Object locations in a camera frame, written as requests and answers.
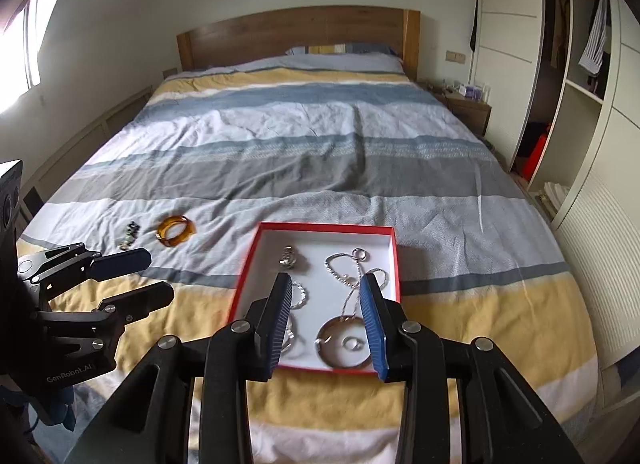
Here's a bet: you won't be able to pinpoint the white wardrobe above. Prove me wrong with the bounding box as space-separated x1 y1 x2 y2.
472 0 639 368

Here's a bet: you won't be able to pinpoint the red white shallow box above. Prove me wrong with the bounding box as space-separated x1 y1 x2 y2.
229 222 401 374

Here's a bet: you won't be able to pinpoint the red object in wardrobe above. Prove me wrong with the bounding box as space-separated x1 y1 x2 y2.
518 132 549 181

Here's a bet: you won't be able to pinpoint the silver chain necklace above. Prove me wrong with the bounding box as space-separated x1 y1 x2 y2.
324 250 391 320

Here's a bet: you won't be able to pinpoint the hanging striped shirt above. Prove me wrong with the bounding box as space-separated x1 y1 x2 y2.
578 0 610 76

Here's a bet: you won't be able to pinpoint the wooden nightstand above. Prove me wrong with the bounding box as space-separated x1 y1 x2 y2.
434 92 491 137

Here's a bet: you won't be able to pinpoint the wall switch plate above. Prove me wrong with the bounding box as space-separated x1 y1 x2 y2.
445 50 466 64

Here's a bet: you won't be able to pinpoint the wooden headboard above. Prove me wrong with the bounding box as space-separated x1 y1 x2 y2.
177 6 421 80

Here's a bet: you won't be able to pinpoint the striped duvet bed cover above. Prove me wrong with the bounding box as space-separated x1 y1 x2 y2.
18 54 598 442

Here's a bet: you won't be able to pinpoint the wide gold bangle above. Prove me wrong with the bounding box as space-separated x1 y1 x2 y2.
314 316 371 371

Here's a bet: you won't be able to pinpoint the thin gold bangle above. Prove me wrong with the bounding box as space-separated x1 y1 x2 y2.
281 316 296 354

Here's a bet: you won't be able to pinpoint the items on nightstand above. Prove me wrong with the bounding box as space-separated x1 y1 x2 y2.
425 78 486 103

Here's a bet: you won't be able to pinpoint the bright window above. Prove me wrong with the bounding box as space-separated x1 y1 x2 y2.
1 0 56 112

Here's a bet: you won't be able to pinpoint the twisted silver bracelet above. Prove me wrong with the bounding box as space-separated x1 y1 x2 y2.
290 280 309 312

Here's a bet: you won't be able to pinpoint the silver charm pendant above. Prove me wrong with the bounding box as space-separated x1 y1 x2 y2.
279 245 297 270

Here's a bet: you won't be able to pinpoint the amber resin bangle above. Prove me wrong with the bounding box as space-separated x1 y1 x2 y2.
155 215 196 247

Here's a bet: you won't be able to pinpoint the striped pillow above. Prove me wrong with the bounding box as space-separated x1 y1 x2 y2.
285 42 397 57

